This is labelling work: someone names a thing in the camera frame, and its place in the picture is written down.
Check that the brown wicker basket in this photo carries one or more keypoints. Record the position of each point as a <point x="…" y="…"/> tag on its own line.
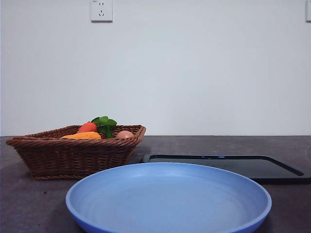
<point x="73" y="157"/>

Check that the black flat tray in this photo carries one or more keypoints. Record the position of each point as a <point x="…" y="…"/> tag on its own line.
<point x="267" y="167"/>

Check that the orange carrot with green leaves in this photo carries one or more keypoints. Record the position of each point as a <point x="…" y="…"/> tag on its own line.
<point x="88" y="127"/>

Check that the blue round plate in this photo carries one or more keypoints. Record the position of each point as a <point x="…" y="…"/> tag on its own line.
<point x="167" y="199"/>

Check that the brown egg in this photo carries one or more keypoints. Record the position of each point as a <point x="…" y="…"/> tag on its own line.
<point x="124" y="134"/>

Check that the yellow corn cob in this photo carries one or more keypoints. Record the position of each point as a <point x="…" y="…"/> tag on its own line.
<point x="85" y="136"/>

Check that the white wall socket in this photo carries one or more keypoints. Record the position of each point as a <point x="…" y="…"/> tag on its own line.
<point x="102" y="11"/>

